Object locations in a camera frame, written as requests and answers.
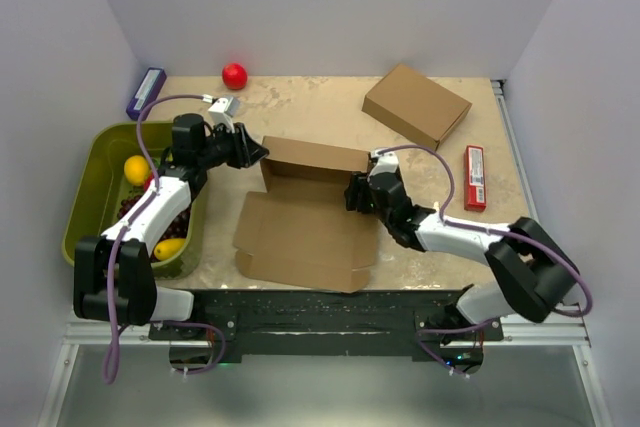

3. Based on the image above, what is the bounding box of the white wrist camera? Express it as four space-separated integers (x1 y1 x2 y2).
208 96 240 132
367 149 399 177

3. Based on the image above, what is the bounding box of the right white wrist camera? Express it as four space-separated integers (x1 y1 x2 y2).
367 149 399 177

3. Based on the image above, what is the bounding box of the green plastic bin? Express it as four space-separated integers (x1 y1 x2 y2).
61 122 209 280

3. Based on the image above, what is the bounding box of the closed brown cardboard box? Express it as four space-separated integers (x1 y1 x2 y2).
362 64 472 151

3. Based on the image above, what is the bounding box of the red rectangular box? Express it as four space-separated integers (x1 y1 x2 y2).
464 145 487 212

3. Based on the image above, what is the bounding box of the purple grape bunch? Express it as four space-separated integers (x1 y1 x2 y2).
116 194 191 241

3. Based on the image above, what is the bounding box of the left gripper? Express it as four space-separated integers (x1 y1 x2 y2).
199 123 268 172

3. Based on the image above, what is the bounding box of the brown cardboard box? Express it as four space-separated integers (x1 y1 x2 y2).
233 136 379 293
362 64 472 151

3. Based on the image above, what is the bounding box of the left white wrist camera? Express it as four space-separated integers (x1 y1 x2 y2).
208 96 240 132

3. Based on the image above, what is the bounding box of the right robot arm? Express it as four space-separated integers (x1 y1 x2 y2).
344 172 579 340

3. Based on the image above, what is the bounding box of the aluminium frame rail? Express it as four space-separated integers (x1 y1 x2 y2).
491 80 613 426

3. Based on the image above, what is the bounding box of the red apple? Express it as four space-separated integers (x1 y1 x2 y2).
221 63 248 91

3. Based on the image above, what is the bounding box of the purple rectangular box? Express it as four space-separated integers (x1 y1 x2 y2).
126 67 167 121

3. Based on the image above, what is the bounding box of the yellow lemon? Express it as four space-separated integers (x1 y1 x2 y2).
123 155 151 187

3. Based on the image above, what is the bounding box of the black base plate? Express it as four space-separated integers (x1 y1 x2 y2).
149 289 504 368

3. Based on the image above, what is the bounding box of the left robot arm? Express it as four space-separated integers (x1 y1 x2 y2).
73 113 269 339

